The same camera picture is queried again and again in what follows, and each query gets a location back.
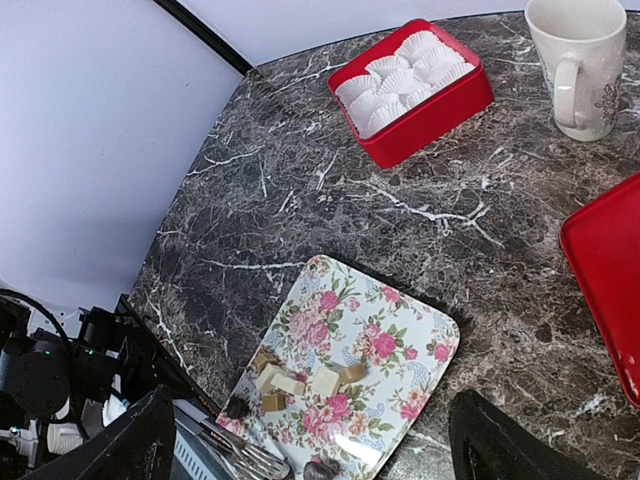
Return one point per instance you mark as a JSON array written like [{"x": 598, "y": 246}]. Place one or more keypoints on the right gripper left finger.
[{"x": 139, "y": 444}]

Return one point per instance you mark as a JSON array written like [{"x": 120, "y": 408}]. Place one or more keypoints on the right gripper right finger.
[{"x": 486, "y": 443}]

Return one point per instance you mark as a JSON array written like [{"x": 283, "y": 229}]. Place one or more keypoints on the dark round chocolate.
[{"x": 237, "y": 408}]

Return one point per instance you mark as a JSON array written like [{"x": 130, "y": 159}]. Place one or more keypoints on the dark heart chocolate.
[{"x": 322, "y": 469}]

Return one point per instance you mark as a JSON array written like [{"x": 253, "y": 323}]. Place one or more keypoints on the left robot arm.
[{"x": 48, "y": 376}]

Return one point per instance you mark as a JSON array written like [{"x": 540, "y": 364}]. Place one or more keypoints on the caramel chocolate lower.
[{"x": 274, "y": 402}]

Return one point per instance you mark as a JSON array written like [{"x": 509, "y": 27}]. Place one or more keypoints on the caramel chocolate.
[
  {"x": 353, "y": 373},
  {"x": 274, "y": 402},
  {"x": 262, "y": 359}
]

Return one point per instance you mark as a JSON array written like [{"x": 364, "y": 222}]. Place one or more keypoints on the caramel chocolate upper right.
[{"x": 353, "y": 373}]

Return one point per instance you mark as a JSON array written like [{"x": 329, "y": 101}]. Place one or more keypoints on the caramel chocolate left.
[{"x": 262, "y": 359}]

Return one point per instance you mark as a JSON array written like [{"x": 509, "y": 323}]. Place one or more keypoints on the white chocolate bar middle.
[{"x": 287, "y": 384}]

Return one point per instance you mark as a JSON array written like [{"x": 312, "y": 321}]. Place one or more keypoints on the white chocolate cube upper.
[{"x": 326, "y": 382}]

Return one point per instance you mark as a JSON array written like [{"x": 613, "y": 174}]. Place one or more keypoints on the red chocolate box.
[{"x": 410, "y": 89}]

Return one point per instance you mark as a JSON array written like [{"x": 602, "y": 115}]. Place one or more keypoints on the floral rectangular tray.
[{"x": 336, "y": 316}]

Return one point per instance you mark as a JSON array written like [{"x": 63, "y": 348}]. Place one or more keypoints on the red box lid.
[{"x": 601, "y": 244}]

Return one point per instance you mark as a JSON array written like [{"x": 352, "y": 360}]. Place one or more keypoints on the white ceramic mug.
[{"x": 581, "y": 47}]

